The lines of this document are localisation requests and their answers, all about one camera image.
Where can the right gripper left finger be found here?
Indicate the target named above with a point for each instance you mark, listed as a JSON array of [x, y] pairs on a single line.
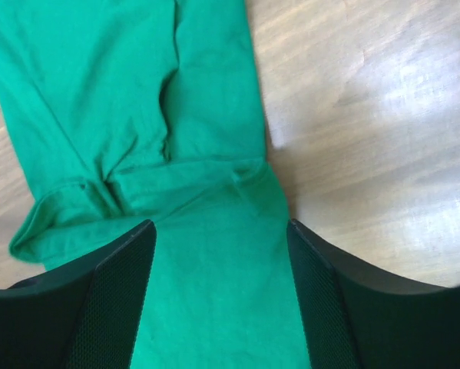
[[84, 314]]

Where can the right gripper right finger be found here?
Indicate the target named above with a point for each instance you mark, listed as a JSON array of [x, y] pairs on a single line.
[[356, 315]]

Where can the green polo shirt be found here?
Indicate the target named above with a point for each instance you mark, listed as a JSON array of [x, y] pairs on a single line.
[[121, 111]]

